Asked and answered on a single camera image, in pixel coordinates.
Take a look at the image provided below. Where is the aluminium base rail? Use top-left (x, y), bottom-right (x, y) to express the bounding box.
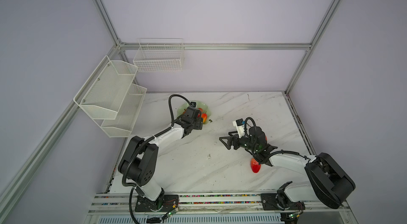
top-left (85, 193), bottom-right (357, 224)

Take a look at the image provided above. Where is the red fake strawberry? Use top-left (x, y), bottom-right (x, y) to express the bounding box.
top-left (250, 158), bottom-right (261, 174)

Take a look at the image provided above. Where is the aluminium frame corner post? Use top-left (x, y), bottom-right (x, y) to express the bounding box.
top-left (92, 0), bottom-right (121, 46)

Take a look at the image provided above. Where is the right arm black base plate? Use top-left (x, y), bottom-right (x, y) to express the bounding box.
top-left (260, 193), bottom-right (305, 211)

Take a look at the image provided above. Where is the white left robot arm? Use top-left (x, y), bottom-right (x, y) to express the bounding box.
top-left (118, 102), bottom-right (203, 211)

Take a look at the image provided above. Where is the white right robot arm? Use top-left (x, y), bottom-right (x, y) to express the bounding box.
top-left (219, 127), bottom-right (356, 210)

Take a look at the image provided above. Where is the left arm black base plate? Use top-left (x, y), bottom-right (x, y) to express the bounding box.
top-left (134, 194), bottom-right (179, 212)

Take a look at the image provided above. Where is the horizontal aluminium frame bar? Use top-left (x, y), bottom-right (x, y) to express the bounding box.
top-left (120, 43), bottom-right (312, 50)

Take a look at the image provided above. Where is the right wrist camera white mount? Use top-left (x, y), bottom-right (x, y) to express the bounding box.
top-left (232, 119), bottom-right (245, 138)

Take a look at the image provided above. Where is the right aluminium frame post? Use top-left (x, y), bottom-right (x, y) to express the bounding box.
top-left (285, 0), bottom-right (343, 95)

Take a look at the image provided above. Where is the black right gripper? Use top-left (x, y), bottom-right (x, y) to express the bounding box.
top-left (219, 130), bottom-right (258, 153)

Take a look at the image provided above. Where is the green glass fruit bowl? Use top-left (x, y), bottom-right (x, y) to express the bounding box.
top-left (175, 100), bottom-right (212, 125)

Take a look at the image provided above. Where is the orange yellow fake mango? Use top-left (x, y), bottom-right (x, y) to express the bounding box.
top-left (201, 113), bottom-right (208, 123)

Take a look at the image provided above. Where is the white perforated two-tier shelf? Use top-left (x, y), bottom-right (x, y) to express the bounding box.
top-left (73, 57), bottom-right (147, 138)

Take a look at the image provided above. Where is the white wire wall basket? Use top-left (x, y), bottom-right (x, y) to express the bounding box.
top-left (133, 38), bottom-right (184, 72)

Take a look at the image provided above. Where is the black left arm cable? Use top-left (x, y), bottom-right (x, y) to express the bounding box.
top-left (167, 94), bottom-right (191, 128)

